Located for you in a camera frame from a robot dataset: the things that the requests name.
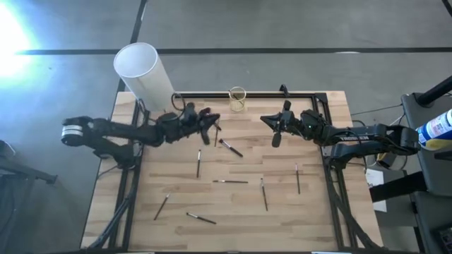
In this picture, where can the white paper sheet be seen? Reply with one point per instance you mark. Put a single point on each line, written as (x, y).
(375, 180)

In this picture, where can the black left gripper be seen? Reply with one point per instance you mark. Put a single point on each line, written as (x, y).
(189, 126)

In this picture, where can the clear brush holder cup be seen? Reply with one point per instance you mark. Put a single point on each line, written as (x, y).
(237, 106)

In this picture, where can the black silver-ferrule makeup brush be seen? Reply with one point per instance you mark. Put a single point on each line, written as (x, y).
(201, 218)

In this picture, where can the grey cart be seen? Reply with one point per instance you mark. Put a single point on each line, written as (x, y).
(434, 176)

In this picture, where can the white shade wooden base lamp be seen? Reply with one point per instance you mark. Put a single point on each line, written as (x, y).
(141, 70)

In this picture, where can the black pole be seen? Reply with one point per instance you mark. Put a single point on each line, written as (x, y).
(436, 91)

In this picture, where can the small black clamp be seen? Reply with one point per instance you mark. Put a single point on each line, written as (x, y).
(283, 90)

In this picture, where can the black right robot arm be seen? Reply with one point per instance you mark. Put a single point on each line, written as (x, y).
(353, 137)

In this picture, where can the thick white-ferrule makeup brush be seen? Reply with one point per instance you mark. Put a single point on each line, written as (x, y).
(231, 148)

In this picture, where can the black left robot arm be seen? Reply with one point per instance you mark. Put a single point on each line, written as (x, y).
(116, 128)

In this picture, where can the thin black makeup brush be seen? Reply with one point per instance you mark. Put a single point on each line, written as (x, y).
(235, 96)
(297, 178)
(161, 206)
(198, 164)
(263, 194)

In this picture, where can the blue white spray can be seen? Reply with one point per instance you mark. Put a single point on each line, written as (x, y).
(436, 128)

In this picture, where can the black metal table frame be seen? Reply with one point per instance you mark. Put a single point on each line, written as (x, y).
(261, 95)

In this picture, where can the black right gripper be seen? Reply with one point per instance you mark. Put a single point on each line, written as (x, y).
(294, 123)

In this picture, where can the black spoolie brush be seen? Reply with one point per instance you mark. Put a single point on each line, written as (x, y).
(229, 181)

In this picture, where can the black stand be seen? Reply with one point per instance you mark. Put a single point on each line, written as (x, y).
(31, 173)

